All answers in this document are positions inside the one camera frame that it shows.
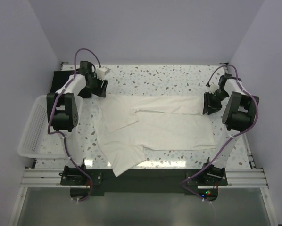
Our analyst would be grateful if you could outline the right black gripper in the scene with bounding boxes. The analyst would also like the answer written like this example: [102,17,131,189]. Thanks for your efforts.
[203,89,229,115]

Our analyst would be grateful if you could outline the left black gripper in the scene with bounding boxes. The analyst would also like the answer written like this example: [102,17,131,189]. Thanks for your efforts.
[87,74,108,97]

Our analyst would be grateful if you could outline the white t shirt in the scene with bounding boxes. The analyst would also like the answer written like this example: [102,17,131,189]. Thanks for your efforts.
[93,94,216,176]

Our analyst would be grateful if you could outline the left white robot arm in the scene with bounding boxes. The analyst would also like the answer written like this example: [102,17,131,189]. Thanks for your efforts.
[46,61,110,185]

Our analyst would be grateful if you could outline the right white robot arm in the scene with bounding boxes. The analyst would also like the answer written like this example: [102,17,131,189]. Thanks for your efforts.
[200,73,259,185]

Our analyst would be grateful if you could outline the folded black t shirt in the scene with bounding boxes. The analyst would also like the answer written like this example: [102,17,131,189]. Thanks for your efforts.
[50,69,92,99]

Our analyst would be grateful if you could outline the white plastic basket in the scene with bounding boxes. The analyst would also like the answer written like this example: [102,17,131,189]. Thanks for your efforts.
[17,95,83,164]

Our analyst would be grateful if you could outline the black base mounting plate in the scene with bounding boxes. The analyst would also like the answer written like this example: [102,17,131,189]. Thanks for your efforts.
[59,167,228,201]

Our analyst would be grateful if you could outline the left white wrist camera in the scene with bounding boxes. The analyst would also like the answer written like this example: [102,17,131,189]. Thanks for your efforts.
[96,66,110,80]

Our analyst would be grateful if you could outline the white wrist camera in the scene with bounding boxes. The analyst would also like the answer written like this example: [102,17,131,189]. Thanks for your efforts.
[96,66,110,80]
[209,84,219,94]

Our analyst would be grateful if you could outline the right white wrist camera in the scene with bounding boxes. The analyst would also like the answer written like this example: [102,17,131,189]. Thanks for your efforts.
[209,84,219,94]

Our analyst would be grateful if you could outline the aluminium front rail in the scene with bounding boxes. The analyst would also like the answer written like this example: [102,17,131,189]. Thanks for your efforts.
[20,169,268,188]

